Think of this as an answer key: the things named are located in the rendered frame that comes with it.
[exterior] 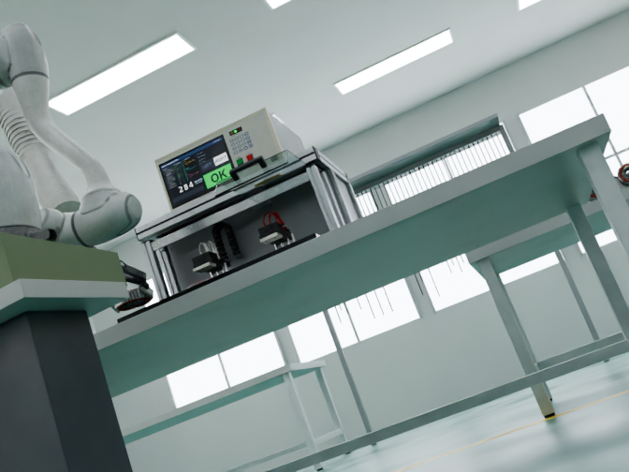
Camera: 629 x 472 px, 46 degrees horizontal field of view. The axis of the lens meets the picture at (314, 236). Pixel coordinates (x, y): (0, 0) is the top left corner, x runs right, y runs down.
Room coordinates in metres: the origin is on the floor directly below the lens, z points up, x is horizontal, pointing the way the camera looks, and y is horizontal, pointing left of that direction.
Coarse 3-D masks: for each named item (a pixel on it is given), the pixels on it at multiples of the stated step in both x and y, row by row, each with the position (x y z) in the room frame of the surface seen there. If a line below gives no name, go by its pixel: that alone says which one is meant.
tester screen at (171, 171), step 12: (216, 144) 2.37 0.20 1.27; (192, 156) 2.39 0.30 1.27; (204, 156) 2.38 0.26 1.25; (168, 168) 2.41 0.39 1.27; (180, 168) 2.40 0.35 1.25; (192, 168) 2.39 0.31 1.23; (216, 168) 2.37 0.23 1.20; (168, 180) 2.41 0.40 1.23; (180, 180) 2.40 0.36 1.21; (192, 180) 2.39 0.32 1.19; (168, 192) 2.42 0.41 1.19
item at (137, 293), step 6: (138, 288) 2.12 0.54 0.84; (132, 294) 2.11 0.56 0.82; (138, 294) 2.12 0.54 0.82; (144, 294) 2.13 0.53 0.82; (126, 300) 2.11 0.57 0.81; (132, 300) 2.12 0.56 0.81; (138, 300) 2.13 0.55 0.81; (144, 300) 2.16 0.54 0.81; (150, 300) 2.18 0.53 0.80; (120, 306) 2.13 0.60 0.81; (126, 306) 2.18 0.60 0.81; (132, 306) 2.19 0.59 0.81; (138, 306) 2.20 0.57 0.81
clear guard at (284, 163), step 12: (276, 156) 2.08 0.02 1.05; (288, 156) 2.13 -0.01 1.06; (252, 168) 2.10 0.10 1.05; (264, 168) 2.06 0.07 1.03; (276, 168) 2.04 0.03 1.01; (288, 168) 2.23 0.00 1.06; (300, 168) 2.27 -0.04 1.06; (228, 180) 2.11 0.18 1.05; (240, 180) 2.08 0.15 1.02; (252, 180) 2.22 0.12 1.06; (264, 180) 2.26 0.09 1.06; (276, 180) 2.30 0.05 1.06; (216, 192) 2.09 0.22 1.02; (240, 192) 2.29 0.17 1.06; (252, 192) 2.33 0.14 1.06
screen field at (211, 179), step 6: (222, 168) 2.37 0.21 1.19; (228, 168) 2.36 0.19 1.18; (210, 174) 2.38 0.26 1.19; (216, 174) 2.37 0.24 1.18; (222, 174) 2.37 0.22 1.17; (228, 174) 2.37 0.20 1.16; (204, 180) 2.38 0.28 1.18; (210, 180) 2.38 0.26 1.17; (216, 180) 2.38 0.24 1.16; (210, 186) 2.38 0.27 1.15
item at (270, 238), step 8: (272, 224) 2.26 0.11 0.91; (280, 224) 2.30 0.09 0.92; (264, 232) 2.27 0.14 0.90; (272, 232) 2.26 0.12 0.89; (280, 232) 2.26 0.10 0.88; (288, 232) 2.35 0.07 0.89; (264, 240) 2.25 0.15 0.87; (272, 240) 2.28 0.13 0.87; (280, 240) 2.35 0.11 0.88; (288, 240) 2.35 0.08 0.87
